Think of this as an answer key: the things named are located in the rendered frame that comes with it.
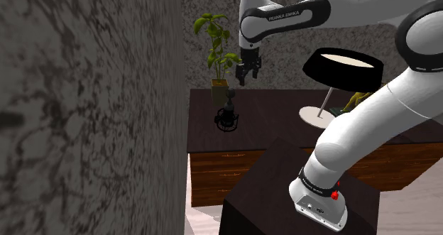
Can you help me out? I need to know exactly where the green potted plant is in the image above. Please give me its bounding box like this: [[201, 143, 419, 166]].
[[192, 13, 242, 107]]

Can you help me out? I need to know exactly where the black shade table lamp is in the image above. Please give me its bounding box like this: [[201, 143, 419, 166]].
[[298, 47, 385, 130]]

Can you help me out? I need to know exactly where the yellow figurine on green base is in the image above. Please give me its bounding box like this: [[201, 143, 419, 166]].
[[328, 82, 387, 117]]

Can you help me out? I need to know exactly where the dark robot stand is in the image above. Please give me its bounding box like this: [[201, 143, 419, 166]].
[[218, 136, 381, 235]]

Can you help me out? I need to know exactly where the black microphone with shock mount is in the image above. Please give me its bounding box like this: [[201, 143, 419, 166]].
[[214, 89, 240, 133]]

